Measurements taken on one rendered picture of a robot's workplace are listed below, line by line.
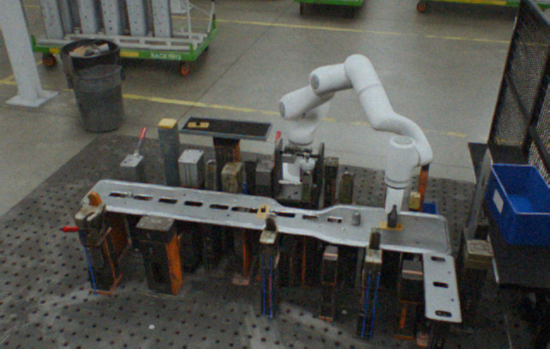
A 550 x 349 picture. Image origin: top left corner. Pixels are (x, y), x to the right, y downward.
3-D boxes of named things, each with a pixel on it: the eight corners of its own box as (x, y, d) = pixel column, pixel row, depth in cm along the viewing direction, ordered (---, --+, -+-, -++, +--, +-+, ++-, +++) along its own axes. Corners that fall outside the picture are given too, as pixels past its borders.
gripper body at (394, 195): (386, 171, 181) (382, 198, 187) (385, 186, 173) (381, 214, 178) (408, 173, 180) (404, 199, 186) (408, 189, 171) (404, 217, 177)
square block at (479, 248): (449, 331, 184) (467, 253, 165) (447, 315, 190) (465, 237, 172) (472, 335, 182) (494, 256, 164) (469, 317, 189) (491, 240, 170)
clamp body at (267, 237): (254, 316, 190) (251, 242, 172) (261, 292, 200) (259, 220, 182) (279, 321, 189) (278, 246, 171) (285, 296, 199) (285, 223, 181)
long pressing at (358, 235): (72, 211, 197) (71, 207, 197) (100, 179, 216) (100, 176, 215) (452, 259, 173) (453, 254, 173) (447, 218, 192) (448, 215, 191)
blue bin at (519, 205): (506, 244, 173) (515, 212, 166) (481, 192, 199) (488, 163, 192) (558, 247, 172) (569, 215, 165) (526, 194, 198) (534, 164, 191)
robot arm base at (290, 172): (286, 157, 267) (288, 126, 256) (322, 165, 262) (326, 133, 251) (274, 178, 252) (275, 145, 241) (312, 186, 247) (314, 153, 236)
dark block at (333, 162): (320, 249, 222) (324, 164, 200) (321, 239, 228) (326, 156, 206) (331, 251, 221) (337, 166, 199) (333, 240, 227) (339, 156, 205)
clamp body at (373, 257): (350, 338, 182) (357, 262, 164) (352, 313, 192) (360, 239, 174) (376, 342, 180) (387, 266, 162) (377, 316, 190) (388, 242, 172)
